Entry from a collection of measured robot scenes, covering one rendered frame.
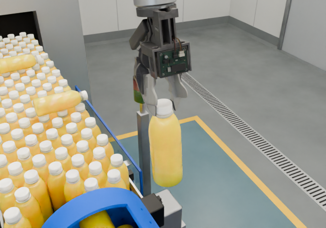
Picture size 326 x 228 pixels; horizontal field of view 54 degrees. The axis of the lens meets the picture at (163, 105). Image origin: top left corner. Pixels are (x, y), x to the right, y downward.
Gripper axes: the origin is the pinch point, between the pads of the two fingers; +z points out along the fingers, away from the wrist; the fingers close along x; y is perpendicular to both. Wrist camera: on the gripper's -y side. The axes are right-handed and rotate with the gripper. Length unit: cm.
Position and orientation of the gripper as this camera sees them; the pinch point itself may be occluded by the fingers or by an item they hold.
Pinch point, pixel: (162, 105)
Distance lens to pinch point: 65.6
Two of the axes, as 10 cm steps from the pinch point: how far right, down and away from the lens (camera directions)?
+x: 9.1, -2.5, 3.2
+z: 1.0, 9.1, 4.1
